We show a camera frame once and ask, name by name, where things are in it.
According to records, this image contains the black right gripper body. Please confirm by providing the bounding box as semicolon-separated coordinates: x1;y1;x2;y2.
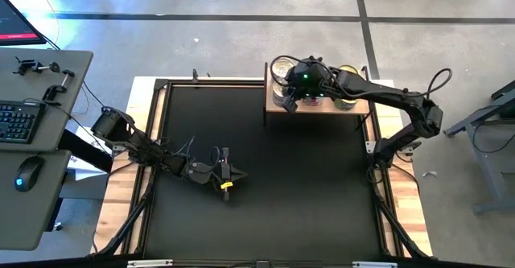
281;86;327;114

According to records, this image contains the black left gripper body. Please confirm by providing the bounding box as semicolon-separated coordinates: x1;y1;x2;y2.
208;146;233;203

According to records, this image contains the white-lid blue-label seafood can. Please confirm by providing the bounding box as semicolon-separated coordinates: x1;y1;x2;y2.
271;81;291;109

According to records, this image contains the wooden shelf with black legs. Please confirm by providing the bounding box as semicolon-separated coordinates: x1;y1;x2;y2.
263;61;373;130

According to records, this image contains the black table mat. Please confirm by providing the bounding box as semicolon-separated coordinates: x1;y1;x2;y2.
142;83;383;261

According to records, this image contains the white paper sheet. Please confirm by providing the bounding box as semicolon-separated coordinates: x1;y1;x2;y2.
66;126;121;181

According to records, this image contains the black desk leg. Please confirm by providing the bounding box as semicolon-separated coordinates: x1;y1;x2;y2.
58;129;114;173

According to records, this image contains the black desk clamp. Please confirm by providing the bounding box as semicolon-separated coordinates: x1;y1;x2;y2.
41;69;76;102
13;56;61;76

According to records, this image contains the black computer mouse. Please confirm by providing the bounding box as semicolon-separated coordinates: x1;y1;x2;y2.
14;156;45;192

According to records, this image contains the grey metal stand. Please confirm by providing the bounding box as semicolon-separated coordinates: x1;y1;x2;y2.
442;80;515;216

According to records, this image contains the black backlit keyboard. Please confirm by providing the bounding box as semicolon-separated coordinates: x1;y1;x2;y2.
0;101;46;144

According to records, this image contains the grey desk panel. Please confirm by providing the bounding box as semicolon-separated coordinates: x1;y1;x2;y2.
0;47;94;153

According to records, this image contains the black computer monitor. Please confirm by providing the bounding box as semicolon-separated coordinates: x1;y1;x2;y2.
0;0;47;47

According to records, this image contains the black aluminium table frame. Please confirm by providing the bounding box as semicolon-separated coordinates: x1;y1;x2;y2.
89;69;435;261

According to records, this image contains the silver metal bracket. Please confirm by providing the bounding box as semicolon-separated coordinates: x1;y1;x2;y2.
352;261;398;268
127;259;174;268

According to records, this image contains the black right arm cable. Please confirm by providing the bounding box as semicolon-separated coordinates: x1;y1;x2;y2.
425;67;454;99

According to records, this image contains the black monitor cable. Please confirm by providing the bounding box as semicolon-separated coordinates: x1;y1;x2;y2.
39;34;124;134

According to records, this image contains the black stand cable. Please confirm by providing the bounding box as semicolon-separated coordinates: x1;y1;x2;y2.
472;118;515;155

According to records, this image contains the thin floor cable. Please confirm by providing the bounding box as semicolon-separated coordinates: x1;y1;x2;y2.
30;0;61;46

